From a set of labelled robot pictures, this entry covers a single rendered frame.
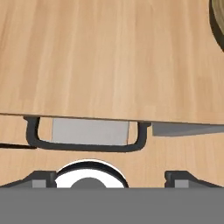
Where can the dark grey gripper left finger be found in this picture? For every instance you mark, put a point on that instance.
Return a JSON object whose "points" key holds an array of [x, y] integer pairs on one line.
{"points": [[40, 178]]}

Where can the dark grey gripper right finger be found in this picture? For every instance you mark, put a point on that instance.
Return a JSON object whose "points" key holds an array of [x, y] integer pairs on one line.
{"points": [[178, 178]]}

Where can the dark olive bowl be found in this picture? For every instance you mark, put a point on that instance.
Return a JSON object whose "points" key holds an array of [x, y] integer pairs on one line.
{"points": [[217, 20]]}

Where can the light wood drawer front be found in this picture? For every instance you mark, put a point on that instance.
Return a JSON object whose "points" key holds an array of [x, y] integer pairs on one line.
{"points": [[163, 159]]}

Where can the white and black round thing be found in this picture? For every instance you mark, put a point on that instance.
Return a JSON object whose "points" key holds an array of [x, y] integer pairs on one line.
{"points": [[87, 175]]}

